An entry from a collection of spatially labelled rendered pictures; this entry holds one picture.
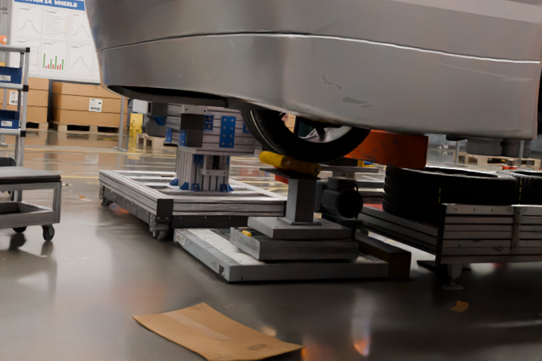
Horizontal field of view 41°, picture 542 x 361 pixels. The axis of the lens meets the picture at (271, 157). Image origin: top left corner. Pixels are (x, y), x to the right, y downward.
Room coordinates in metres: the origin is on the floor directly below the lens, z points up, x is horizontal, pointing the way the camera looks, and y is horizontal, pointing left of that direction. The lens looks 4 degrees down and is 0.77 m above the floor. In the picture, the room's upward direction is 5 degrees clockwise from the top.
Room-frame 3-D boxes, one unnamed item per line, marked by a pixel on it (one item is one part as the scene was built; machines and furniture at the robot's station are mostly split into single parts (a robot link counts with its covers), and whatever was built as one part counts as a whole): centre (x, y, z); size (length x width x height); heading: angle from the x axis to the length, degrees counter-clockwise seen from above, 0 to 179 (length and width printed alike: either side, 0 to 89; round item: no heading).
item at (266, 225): (3.39, -0.16, 0.32); 0.40 x 0.30 x 0.28; 114
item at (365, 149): (3.67, -0.57, 0.69); 0.52 x 0.17 x 0.35; 24
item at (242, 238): (3.38, -0.14, 0.13); 0.50 x 0.36 x 0.10; 114
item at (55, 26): (9.07, 2.61, 0.98); 1.50 x 0.50 x 1.95; 117
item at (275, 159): (3.40, -0.02, 0.51); 0.29 x 0.06 x 0.06; 24
